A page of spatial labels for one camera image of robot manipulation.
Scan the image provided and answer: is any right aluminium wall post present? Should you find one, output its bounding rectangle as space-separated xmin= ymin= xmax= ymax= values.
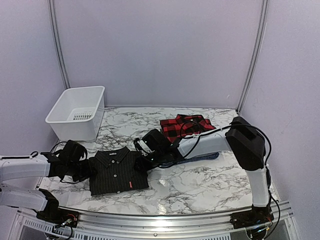
xmin=236 ymin=0 xmax=270 ymax=115

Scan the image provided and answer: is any aluminium front rail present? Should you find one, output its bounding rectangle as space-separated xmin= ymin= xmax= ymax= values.
xmin=14 ymin=197 xmax=295 ymax=240

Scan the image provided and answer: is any aluminium wall post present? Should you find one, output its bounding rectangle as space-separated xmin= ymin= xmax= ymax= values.
xmin=47 ymin=0 xmax=71 ymax=90
xmin=236 ymin=0 xmax=270 ymax=115

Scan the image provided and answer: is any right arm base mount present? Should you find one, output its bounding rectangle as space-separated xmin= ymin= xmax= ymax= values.
xmin=230 ymin=206 xmax=274 ymax=229

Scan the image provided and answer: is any black pinstripe long sleeve shirt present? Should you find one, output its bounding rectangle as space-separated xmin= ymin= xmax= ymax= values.
xmin=88 ymin=147 xmax=149 ymax=196

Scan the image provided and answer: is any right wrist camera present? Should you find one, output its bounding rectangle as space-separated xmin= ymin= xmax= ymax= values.
xmin=133 ymin=138 xmax=153 ymax=157

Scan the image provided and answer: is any blue shirt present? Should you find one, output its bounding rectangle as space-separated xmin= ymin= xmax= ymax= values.
xmin=158 ymin=152 xmax=220 ymax=169

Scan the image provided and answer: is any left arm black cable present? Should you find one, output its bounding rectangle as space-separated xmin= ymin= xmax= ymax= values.
xmin=14 ymin=141 xmax=87 ymax=185

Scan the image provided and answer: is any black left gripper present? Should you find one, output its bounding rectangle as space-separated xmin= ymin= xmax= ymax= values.
xmin=66 ymin=159 xmax=98 ymax=183

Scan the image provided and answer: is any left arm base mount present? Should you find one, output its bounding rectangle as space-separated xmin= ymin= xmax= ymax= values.
xmin=35 ymin=208 xmax=80 ymax=228

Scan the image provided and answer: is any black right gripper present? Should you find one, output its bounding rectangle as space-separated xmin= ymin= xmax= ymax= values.
xmin=133 ymin=149 xmax=166 ymax=174

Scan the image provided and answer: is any red black plaid shirt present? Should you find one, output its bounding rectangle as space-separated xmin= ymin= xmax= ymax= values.
xmin=159 ymin=114 xmax=216 ymax=143

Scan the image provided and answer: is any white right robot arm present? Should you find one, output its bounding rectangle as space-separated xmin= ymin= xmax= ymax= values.
xmin=133 ymin=116 xmax=271 ymax=224

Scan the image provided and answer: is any white plastic bin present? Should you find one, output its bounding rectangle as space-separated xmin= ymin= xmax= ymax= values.
xmin=45 ymin=85 xmax=105 ymax=142

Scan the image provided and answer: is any left aluminium wall post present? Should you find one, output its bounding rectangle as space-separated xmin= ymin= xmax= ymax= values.
xmin=47 ymin=0 xmax=71 ymax=90

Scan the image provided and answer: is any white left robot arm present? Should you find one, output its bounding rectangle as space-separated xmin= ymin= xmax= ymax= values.
xmin=0 ymin=140 xmax=95 ymax=223

